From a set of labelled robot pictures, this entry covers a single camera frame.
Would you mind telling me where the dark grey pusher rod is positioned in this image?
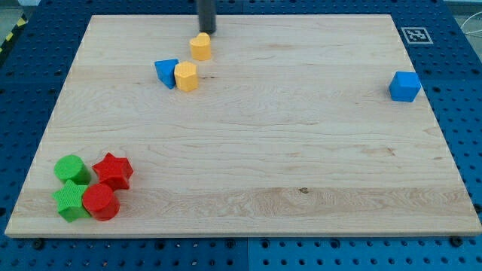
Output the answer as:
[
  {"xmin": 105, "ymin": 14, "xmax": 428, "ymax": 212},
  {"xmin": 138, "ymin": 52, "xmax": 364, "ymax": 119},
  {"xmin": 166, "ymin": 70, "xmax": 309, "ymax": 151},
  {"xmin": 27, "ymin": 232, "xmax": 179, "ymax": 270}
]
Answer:
[{"xmin": 197, "ymin": 0, "xmax": 216, "ymax": 34}]

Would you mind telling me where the green cylinder block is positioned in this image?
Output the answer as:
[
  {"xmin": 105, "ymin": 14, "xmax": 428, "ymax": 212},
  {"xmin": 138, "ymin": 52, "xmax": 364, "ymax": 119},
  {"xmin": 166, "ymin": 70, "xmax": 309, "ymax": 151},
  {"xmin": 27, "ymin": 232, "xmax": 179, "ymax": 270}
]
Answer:
[{"xmin": 53, "ymin": 155, "xmax": 91, "ymax": 185}]

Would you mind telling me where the blue cube block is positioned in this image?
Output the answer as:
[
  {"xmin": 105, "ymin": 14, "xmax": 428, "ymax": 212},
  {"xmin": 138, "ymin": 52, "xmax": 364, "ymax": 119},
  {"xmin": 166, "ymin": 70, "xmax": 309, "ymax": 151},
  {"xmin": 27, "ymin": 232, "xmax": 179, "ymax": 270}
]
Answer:
[{"xmin": 389, "ymin": 71, "xmax": 422, "ymax": 102}]

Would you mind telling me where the red star block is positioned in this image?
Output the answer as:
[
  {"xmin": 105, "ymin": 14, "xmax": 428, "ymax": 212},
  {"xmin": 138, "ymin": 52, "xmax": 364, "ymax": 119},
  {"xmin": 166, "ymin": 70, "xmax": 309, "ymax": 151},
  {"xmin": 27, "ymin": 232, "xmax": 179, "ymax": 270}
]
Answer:
[{"xmin": 92, "ymin": 152, "xmax": 134, "ymax": 190}]

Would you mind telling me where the green star block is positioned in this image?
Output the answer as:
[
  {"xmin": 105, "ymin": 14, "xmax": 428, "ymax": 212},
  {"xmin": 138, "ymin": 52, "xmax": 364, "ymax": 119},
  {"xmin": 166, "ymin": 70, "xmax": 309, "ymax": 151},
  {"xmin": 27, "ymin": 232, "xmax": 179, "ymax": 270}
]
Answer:
[{"xmin": 52, "ymin": 179, "xmax": 91, "ymax": 223}]

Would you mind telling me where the yellow hexagon block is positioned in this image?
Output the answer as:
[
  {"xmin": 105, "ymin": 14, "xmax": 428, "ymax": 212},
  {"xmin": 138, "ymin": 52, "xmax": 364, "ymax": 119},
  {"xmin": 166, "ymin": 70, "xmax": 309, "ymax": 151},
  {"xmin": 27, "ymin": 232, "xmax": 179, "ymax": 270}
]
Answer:
[{"xmin": 174, "ymin": 61, "xmax": 199, "ymax": 92}]

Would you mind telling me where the blue triangle block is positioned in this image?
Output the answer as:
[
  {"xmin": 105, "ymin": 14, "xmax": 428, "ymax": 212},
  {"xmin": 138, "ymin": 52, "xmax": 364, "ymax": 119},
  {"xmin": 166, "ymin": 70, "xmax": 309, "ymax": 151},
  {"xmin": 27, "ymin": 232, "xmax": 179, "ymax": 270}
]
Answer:
[{"xmin": 154, "ymin": 59, "xmax": 179, "ymax": 89}]

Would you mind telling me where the wooden board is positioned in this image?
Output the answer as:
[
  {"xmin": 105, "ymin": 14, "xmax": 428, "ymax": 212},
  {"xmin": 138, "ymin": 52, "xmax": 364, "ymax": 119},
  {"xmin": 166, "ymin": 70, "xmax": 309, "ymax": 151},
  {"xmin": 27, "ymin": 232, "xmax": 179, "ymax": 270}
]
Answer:
[{"xmin": 5, "ymin": 14, "xmax": 481, "ymax": 238}]

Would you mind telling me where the red cylinder block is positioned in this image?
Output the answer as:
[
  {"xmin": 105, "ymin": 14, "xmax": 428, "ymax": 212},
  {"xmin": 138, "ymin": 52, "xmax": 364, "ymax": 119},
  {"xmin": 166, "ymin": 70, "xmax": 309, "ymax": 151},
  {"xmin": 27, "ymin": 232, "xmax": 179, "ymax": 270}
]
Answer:
[{"xmin": 82, "ymin": 184, "xmax": 120, "ymax": 221}]

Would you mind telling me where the white cable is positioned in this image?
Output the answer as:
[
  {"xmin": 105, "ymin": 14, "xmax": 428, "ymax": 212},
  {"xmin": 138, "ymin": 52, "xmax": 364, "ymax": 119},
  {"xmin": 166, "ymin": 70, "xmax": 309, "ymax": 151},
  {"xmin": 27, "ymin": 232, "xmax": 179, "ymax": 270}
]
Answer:
[{"xmin": 459, "ymin": 11, "xmax": 482, "ymax": 39}]

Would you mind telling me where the white fiducial marker tag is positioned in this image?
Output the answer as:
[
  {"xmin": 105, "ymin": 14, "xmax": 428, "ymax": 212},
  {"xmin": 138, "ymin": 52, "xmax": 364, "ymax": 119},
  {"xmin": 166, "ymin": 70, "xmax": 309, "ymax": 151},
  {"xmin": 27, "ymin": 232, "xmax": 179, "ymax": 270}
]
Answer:
[{"xmin": 401, "ymin": 26, "xmax": 433, "ymax": 44}]

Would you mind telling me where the yellow black hazard tape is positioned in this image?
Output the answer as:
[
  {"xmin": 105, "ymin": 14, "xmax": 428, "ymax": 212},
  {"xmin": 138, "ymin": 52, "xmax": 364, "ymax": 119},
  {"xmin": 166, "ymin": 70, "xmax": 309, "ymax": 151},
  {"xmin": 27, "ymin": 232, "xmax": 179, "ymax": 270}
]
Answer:
[{"xmin": 1, "ymin": 14, "xmax": 29, "ymax": 53}]

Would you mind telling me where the yellow heart block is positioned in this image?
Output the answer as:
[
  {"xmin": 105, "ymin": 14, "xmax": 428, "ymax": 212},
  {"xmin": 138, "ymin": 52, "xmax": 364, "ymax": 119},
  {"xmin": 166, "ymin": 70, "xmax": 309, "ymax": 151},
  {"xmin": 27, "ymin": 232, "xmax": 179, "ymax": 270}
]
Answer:
[{"xmin": 189, "ymin": 32, "xmax": 212, "ymax": 61}]

